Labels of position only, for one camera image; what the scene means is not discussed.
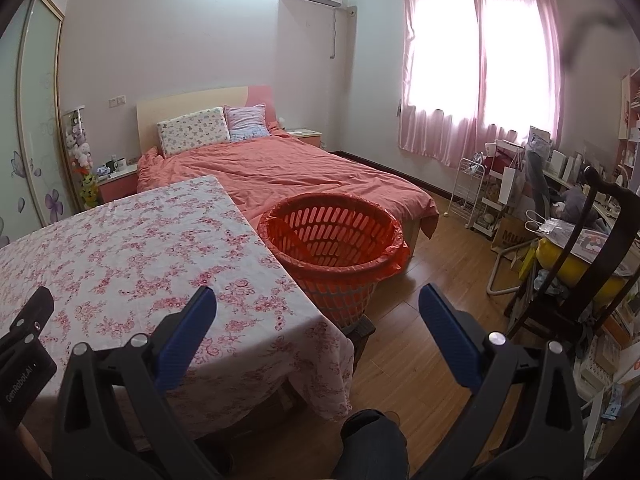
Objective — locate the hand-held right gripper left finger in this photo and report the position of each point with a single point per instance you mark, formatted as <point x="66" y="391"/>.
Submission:
<point x="185" y="340"/>

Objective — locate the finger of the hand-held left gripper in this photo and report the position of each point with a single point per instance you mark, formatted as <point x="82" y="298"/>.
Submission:
<point x="37" y="310"/>

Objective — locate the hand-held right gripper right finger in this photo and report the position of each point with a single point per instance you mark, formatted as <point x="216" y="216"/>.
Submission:
<point x="450" y="340"/>

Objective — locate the orange plastic basket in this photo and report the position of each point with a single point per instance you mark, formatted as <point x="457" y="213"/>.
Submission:
<point x="325" y="270"/>

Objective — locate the dark stool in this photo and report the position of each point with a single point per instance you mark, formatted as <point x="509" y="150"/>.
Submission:
<point x="360" y="332"/>

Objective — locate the pink floral tablecloth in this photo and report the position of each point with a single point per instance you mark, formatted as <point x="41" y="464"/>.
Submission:
<point x="125" y="260"/>

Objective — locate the cardboard box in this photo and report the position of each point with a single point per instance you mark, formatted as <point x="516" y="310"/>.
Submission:
<point x="510" y="240"/>

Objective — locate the person's leg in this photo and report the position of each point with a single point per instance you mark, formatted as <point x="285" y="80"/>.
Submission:
<point x="375" y="445"/>

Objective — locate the pink white nightstand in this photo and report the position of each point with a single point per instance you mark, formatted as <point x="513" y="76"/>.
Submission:
<point x="117" y="185"/>
<point x="305" y="137"/>

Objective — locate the plush toy display column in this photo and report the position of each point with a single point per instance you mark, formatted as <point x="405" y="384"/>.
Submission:
<point x="82" y="160"/>

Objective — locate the dark mug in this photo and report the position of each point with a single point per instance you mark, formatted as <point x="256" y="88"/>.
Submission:
<point x="110" y="166"/>

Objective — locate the white mug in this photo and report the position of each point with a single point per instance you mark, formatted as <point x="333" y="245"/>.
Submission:
<point x="120" y="164"/>

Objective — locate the white rolling cart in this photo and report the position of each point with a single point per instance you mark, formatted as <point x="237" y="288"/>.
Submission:
<point x="500" y="180"/>

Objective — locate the floral sliding door wardrobe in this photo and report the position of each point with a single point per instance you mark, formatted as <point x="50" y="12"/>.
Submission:
<point x="30" y="135"/>

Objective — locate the dark wooden chair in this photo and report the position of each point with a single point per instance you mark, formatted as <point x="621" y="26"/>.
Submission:
<point x="612" y="240"/>

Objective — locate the bed with coral duvet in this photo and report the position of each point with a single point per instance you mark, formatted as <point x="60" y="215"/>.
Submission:
<point x="280" y="170"/>

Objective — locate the floral print pillow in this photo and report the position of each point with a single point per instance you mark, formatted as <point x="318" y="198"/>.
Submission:
<point x="192" y="132"/>

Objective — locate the pink curtain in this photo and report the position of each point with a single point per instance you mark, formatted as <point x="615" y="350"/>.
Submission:
<point x="520" y="125"/>

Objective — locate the pink striped pillow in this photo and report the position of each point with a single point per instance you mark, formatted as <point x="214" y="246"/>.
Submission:
<point x="247" y="122"/>

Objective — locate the cream pink bed headboard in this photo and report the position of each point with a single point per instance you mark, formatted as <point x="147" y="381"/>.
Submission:
<point x="200" y="100"/>

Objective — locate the white air conditioner pipe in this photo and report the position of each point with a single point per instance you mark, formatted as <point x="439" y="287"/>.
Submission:
<point x="334" y="35"/>

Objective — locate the white wall switch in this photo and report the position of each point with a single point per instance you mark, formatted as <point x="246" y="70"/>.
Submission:
<point x="117" y="101"/>

